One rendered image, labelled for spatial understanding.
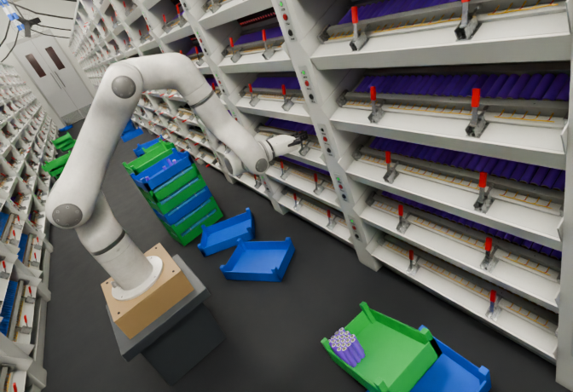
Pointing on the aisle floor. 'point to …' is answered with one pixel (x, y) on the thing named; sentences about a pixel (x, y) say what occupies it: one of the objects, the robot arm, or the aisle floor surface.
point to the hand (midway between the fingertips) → (301, 135)
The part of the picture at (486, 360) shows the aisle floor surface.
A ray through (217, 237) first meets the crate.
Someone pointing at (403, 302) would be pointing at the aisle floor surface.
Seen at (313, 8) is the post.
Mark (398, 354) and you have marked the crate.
